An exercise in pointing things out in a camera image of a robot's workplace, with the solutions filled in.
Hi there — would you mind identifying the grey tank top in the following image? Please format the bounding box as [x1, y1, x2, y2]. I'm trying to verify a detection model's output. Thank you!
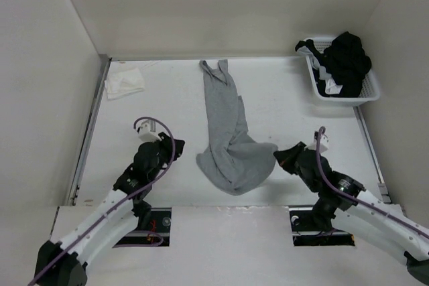
[196, 60, 278, 196]

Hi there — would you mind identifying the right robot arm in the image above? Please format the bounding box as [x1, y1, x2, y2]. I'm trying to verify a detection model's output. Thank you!
[273, 143, 428, 285]

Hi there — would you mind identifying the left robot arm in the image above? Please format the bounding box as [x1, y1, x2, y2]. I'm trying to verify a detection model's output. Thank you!
[30, 132, 185, 285]

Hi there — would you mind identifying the white folded tank top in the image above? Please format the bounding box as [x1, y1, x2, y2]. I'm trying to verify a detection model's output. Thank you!
[105, 68, 145, 100]

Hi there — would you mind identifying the white cloth in basket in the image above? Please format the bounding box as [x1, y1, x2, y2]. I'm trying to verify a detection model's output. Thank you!
[296, 46, 343, 97]

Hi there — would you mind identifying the white plastic basket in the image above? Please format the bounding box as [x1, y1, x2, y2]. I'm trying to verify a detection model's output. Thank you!
[304, 36, 380, 107]

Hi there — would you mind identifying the black clothes pile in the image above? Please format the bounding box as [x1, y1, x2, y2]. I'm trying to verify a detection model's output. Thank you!
[295, 31, 372, 98]

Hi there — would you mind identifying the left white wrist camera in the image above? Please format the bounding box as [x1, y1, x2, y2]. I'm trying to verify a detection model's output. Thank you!
[136, 120, 161, 143]

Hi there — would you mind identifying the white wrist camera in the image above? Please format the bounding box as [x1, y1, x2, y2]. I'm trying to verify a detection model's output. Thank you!
[136, 120, 161, 143]
[306, 131, 329, 153]

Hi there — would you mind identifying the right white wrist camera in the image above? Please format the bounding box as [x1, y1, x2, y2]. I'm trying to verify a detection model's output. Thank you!
[306, 131, 329, 153]

